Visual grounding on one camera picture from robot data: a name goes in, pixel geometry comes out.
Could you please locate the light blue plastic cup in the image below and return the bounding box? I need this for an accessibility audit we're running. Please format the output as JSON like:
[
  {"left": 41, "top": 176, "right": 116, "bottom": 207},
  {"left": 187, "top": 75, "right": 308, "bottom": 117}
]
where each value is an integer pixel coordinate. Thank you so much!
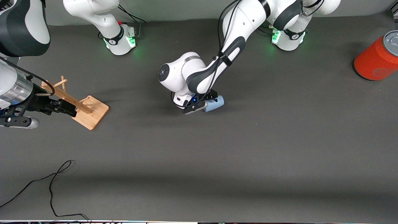
[{"left": 204, "top": 96, "right": 224, "bottom": 113}]

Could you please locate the wooden cup stand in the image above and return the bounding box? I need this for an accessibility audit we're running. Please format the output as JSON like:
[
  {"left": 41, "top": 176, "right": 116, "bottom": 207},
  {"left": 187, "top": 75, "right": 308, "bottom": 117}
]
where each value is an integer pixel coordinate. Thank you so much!
[{"left": 41, "top": 76, "right": 110, "bottom": 130}]

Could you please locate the dark grey table mat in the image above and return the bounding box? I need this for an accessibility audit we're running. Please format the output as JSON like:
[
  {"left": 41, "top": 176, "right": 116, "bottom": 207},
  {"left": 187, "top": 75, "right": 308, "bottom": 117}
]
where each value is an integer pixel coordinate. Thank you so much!
[{"left": 0, "top": 11, "right": 398, "bottom": 222}]

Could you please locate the orange drink can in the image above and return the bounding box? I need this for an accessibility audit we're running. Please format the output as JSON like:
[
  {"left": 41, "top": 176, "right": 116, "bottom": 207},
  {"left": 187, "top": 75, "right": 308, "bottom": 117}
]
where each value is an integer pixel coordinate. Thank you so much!
[{"left": 354, "top": 30, "right": 398, "bottom": 81}]

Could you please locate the thin black table cable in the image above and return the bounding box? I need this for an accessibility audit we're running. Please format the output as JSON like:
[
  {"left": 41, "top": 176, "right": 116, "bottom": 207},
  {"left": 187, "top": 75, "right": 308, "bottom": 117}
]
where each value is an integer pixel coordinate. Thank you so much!
[{"left": 0, "top": 160, "right": 92, "bottom": 223}]

